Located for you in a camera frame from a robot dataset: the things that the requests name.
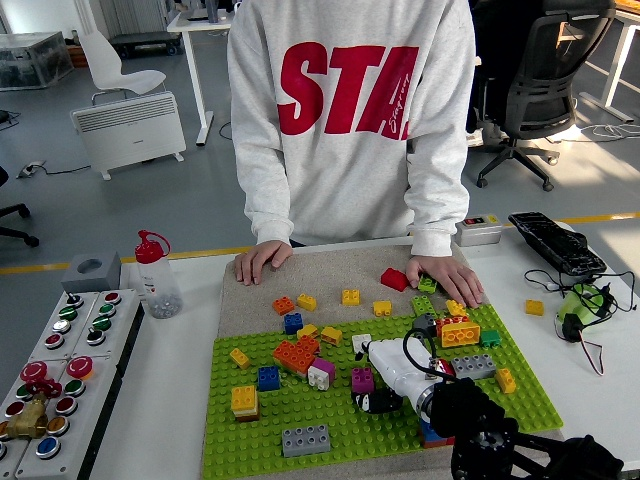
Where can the person's right hand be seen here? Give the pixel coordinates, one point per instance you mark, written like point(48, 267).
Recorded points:
point(257, 260)

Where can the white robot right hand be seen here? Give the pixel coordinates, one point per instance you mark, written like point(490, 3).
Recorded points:
point(400, 365)

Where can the person's left hand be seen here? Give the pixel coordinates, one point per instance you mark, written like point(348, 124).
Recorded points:
point(450, 280)

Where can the lime green long brick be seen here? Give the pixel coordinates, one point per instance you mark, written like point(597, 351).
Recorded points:
point(427, 285)

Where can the magenta square toy brick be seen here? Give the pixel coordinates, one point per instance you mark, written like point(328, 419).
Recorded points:
point(362, 380)

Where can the orange square toy brick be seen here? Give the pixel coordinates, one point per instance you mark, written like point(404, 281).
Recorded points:
point(283, 305)

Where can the yellow square toy brick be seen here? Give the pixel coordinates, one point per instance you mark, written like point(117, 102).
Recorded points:
point(308, 331)
point(306, 302)
point(382, 308)
point(331, 336)
point(350, 297)
point(455, 307)
point(534, 307)

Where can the blue square toy brick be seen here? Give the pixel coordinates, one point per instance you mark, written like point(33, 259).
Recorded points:
point(429, 432)
point(293, 323)
point(268, 378)

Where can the green toy baseplate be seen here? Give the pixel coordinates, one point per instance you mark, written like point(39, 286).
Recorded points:
point(325, 420)

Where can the person's right forearm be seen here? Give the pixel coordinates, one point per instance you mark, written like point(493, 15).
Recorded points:
point(270, 215)

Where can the person's left forearm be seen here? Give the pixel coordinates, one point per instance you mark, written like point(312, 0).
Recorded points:
point(440, 220)

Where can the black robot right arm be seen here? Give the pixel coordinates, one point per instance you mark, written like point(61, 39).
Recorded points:
point(465, 405)

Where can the orange long toy brick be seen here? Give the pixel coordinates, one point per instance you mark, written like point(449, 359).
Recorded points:
point(451, 320)

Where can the red curved-top toy brick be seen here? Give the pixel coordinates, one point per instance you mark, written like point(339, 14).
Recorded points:
point(394, 279)
point(445, 369)

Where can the white square toy brick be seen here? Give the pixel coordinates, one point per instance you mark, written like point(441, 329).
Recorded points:
point(360, 341)

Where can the dark green toy brick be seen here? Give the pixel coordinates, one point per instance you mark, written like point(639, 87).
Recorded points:
point(490, 338)

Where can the grey eight-stud toy brick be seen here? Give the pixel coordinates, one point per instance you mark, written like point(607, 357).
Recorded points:
point(306, 441)
point(472, 367)

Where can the brown toy brick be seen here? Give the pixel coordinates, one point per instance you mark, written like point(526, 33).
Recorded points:
point(435, 444)

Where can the yellow narrow toy brick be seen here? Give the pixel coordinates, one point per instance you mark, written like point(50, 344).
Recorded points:
point(505, 381)
point(239, 358)

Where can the dark grey sloped brick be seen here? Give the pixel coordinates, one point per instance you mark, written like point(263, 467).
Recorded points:
point(424, 321)

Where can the large yellow holed brick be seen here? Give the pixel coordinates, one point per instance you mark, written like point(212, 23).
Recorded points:
point(459, 335)

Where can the grey-brown mat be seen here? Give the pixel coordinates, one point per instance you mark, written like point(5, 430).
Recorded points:
point(325, 275)

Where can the white and magenta brick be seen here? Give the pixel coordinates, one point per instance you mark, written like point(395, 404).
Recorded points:
point(320, 375)

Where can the orange brick cluster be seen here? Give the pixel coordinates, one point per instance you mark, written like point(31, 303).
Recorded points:
point(295, 355)

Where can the clear bottle with red cap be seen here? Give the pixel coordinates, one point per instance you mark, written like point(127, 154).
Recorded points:
point(157, 292)

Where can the black keyboard in plastic wrap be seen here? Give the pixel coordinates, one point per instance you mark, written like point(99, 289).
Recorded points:
point(555, 242)

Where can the person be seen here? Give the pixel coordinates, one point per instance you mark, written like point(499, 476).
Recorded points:
point(345, 175)
point(500, 50)

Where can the green plastic device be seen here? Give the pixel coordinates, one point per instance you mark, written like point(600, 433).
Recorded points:
point(570, 305)

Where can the yellow tan brown brick stack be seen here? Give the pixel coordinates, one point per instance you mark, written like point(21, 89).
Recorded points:
point(244, 400)

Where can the grey push-button control box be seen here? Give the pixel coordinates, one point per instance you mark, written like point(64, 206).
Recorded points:
point(75, 450)
point(22, 452)
point(80, 322)
point(122, 320)

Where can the grey block with round hole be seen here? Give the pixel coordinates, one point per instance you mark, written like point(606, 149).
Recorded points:
point(102, 280)

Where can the white panel heater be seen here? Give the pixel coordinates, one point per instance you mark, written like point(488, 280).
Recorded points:
point(130, 130)

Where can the black mesh office chair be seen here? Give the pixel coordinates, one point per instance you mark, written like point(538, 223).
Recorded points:
point(542, 105)

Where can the grey floor socket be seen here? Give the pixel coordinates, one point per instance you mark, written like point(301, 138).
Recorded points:
point(31, 169)

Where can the white plastic chair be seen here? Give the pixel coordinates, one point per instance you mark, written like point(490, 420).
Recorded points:
point(107, 65)

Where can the dark flat cart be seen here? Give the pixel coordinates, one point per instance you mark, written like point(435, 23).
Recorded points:
point(145, 39)

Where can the black swivel chair base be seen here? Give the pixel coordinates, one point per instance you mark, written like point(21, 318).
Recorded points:
point(12, 210)

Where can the white desk with wooden top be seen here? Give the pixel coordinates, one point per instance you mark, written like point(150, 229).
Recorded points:
point(616, 75)

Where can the brass valve with red handwheel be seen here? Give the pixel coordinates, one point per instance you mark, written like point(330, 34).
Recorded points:
point(27, 420)

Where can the transparent storage box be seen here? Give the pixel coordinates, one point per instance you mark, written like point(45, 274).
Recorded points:
point(35, 60)

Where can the grey two-button switch box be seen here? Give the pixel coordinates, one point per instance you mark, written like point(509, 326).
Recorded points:
point(480, 235)

